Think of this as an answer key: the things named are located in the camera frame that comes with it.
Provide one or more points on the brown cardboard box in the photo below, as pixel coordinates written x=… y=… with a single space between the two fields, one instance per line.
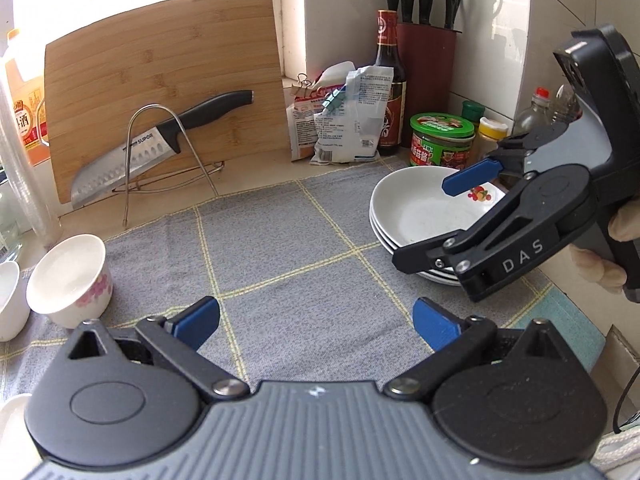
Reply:
x=622 y=345

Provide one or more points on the white bag blue print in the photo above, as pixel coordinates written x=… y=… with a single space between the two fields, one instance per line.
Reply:
x=355 y=115

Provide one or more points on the grey teal checked tablecloth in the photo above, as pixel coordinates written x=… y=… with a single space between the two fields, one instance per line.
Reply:
x=280 y=270

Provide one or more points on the orange cooking wine bottle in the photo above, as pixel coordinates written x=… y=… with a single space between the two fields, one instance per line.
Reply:
x=25 y=110

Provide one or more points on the clear bottle red cap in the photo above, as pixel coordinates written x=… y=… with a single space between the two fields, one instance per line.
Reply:
x=535 y=110

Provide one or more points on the crumpled white bag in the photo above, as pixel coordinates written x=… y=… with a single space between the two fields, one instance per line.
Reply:
x=335 y=72

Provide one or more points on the bamboo cutting board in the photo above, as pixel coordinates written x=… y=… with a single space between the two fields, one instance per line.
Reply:
x=150 y=50

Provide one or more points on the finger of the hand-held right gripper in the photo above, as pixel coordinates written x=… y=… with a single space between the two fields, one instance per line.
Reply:
x=420 y=255
x=470 y=177

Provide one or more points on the teal bag clip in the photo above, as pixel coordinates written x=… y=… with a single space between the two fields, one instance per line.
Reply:
x=335 y=100

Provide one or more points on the yellow cap spice bottle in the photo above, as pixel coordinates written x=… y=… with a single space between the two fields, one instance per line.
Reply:
x=492 y=135

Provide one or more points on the small green cap bottle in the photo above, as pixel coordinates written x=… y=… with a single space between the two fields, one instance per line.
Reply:
x=472 y=110

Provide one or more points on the red white food bag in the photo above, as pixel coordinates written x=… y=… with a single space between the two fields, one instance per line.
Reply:
x=302 y=130

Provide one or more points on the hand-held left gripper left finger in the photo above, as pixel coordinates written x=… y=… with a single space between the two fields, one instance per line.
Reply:
x=200 y=317

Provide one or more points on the person's right hand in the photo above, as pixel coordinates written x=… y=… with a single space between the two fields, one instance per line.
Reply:
x=627 y=222

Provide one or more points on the white bowl pink flowers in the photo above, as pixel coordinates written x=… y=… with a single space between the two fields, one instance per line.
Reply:
x=7 y=300
x=12 y=405
x=70 y=280

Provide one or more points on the dark red knife block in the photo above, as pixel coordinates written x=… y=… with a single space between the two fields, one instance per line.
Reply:
x=430 y=75

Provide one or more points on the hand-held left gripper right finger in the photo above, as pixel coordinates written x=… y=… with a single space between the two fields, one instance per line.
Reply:
x=435 y=322

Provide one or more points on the clear plastic bottle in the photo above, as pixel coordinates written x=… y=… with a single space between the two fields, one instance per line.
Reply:
x=567 y=105

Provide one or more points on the dark soy sauce bottle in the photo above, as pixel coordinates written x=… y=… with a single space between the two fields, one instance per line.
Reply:
x=392 y=110

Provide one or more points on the green lid sauce jar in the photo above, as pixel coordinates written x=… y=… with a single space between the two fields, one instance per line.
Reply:
x=442 y=140

